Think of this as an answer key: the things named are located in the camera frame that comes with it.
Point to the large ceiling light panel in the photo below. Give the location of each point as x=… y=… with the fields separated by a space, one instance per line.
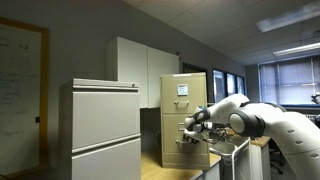
x=290 y=18

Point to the narrow ceiling light strip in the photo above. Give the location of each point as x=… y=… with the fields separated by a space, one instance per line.
x=296 y=49

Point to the light grey file cabinet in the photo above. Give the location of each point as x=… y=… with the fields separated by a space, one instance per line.
x=103 y=116

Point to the white label card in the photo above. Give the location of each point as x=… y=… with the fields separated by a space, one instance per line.
x=182 y=90

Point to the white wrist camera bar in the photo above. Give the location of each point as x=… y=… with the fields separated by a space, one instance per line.
x=194 y=134

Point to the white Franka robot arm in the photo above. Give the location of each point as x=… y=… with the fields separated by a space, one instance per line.
x=283 y=130

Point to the dark interior window pane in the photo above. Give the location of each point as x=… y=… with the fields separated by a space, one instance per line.
x=231 y=83
x=240 y=84
x=219 y=85

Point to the beige drawer with label card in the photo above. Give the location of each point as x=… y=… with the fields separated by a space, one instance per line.
x=170 y=96

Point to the stainless steel sink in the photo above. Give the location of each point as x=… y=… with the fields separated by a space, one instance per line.
x=230 y=148

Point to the black office chair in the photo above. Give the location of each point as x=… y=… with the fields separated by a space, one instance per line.
x=276 y=155

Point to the white base cabinet wood top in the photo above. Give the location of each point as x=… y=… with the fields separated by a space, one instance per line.
x=260 y=160

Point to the white wall cabinet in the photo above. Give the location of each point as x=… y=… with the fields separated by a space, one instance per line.
x=143 y=66

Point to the wood framed whiteboard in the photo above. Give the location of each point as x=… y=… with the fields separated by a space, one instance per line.
x=20 y=100

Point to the window with grey blinds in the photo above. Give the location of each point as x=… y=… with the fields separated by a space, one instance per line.
x=286 y=83

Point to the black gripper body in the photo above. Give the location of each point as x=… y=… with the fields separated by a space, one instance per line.
x=198 y=139

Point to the beige metal file cabinet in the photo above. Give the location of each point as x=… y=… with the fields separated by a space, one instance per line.
x=185 y=161

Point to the grey counter base cabinet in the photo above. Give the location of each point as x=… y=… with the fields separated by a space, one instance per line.
x=210 y=173

